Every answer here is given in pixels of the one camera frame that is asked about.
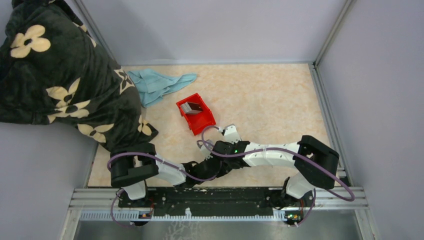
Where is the red plastic bin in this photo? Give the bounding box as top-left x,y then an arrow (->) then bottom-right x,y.
176,93 -> 216,136

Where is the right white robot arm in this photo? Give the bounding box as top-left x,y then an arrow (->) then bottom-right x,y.
210,135 -> 340,206

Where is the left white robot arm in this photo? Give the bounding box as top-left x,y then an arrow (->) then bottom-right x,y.
107,143 -> 229,207

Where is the cards stack in bin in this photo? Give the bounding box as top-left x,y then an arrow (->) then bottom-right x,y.
180,102 -> 203,115

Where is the light blue cloth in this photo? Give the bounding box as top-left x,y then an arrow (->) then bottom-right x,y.
127,68 -> 198,108

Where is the black floral fleece blanket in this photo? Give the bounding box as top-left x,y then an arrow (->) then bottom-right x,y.
0,0 -> 158,151

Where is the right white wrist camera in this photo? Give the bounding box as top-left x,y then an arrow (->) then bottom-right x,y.
221,124 -> 242,144

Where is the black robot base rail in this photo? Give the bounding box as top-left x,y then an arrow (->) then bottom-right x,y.
117,187 -> 314,225

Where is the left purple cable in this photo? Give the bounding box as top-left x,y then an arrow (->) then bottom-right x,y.
106,138 -> 218,229

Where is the purple cable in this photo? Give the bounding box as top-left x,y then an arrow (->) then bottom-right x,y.
106,138 -> 218,229
200,125 -> 356,226

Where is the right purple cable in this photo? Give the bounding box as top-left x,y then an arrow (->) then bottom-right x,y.
200,125 -> 356,226

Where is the aluminium frame post right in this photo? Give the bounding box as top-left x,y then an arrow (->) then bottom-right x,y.
313,0 -> 357,68

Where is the aluminium frame post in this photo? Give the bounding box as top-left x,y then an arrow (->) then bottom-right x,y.
73,0 -> 120,63
313,0 -> 357,68

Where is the aluminium frame post left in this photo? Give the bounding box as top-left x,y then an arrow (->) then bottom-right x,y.
73,0 -> 120,63

